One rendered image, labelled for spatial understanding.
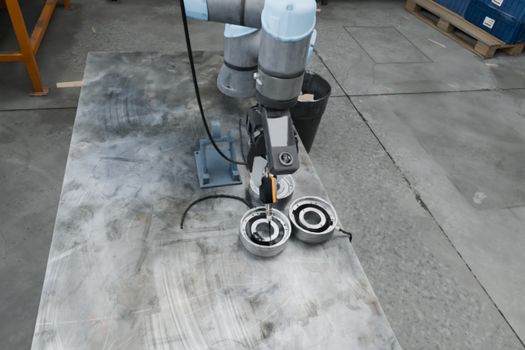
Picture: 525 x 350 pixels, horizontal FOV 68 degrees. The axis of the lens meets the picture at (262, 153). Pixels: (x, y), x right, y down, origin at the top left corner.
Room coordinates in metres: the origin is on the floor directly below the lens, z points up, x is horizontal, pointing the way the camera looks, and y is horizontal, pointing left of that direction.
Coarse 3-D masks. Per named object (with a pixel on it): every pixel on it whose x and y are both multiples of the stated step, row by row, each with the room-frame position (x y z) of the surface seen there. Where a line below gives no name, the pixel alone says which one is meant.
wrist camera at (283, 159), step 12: (288, 108) 0.55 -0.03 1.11; (264, 120) 0.52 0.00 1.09; (276, 120) 0.52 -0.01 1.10; (288, 120) 0.53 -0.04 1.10; (264, 132) 0.51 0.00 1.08; (276, 132) 0.50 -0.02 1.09; (288, 132) 0.51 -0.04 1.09; (276, 144) 0.48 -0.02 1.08; (288, 144) 0.49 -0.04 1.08; (276, 156) 0.47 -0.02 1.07; (288, 156) 0.47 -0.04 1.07; (276, 168) 0.45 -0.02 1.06; (288, 168) 0.46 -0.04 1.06
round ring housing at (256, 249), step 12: (252, 216) 0.54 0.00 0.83; (276, 216) 0.55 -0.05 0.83; (240, 228) 0.50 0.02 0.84; (252, 228) 0.51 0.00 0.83; (264, 228) 0.53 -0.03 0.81; (276, 228) 0.52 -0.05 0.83; (288, 228) 0.52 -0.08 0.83; (264, 240) 0.48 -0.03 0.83; (288, 240) 0.50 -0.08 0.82; (252, 252) 0.47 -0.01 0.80; (264, 252) 0.46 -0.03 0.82; (276, 252) 0.47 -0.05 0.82
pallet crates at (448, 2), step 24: (408, 0) 4.53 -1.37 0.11; (432, 0) 4.52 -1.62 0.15; (456, 0) 4.24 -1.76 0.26; (480, 0) 3.97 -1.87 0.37; (504, 0) 3.75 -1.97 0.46; (432, 24) 4.13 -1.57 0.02; (456, 24) 3.87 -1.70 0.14; (480, 24) 3.86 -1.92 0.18; (504, 24) 3.65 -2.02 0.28; (480, 48) 3.54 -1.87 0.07; (504, 48) 3.69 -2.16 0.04
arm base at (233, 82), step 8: (224, 64) 1.08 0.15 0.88; (224, 72) 1.07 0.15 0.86; (232, 72) 1.05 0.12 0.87; (240, 72) 1.05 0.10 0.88; (248, 72) 1.06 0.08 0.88; (256, 72) 1.08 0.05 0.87; (224, 80) 1.05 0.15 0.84; (232, 80) 1.05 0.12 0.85; (240, 80) 1.04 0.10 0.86; (248, 80) 1.05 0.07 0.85; (224, 88) 1.04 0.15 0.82; (232, 88) 1.04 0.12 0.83; (240, 88) 1.04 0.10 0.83; (248, 88) 1.04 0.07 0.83; (232, 96) 1.03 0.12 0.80; (240, 96) 1.03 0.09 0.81; (248, 96) 1.04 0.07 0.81
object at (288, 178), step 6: (264, 174) 0.68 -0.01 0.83; (288, 174) 0.67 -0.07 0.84; (288, 180) 0.66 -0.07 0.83; (294, 180) 0.65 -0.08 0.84; (252, 186) 0.63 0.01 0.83; (282, 186) 0.64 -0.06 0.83; (288, 186) 0.65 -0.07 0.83; (294, 186) 0.64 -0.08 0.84; (252, 192) 0.61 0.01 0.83; (288, 192) 0.63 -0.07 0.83; (252, 198) 0.62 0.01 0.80; (258, 198) 0.60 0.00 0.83; (282, 198) 0.60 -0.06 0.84; (288, 198) 0.61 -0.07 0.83; (258, 204) 0.60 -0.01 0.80; (264, 204) 0.59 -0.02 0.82; (276, 204) 0.59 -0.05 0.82; (282, 204) 0.60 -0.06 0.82
